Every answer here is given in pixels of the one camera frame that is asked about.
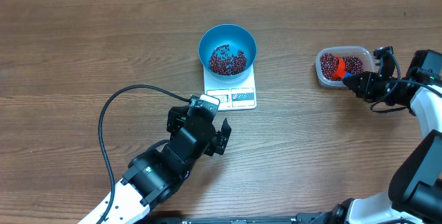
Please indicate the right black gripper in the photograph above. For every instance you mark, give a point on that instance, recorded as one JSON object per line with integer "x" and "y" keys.
{"x": 367, "y": 92}

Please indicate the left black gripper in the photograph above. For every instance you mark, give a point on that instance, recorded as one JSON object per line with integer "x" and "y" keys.
{"x": 219, "y": 142}

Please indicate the red scoop with blue handle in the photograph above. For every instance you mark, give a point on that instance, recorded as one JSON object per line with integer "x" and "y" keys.
{"x": 340, "y": 73}

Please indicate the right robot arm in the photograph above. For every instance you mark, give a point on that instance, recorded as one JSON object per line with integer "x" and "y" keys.
{"x": 414, "y": 194}

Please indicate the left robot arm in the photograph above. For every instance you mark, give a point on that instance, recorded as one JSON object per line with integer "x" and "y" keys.
{"x": 154, "y": 176}

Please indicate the white digital kitchen scale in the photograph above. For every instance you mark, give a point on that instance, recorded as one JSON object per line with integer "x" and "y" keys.
{"x": 236, "y": 92}

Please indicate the red beans in bowl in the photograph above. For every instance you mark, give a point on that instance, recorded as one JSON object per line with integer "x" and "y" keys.
{"x": 225, "y": 60}

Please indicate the blue bowl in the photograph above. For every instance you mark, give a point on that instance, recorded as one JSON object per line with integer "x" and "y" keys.
{"x": 236, "y": 36}

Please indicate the clear plastic container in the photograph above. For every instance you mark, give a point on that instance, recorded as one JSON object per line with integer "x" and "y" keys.
{"x": 343, "y": 51}

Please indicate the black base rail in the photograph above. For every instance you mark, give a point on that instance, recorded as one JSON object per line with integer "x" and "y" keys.
{"x": 301, "y": 218}

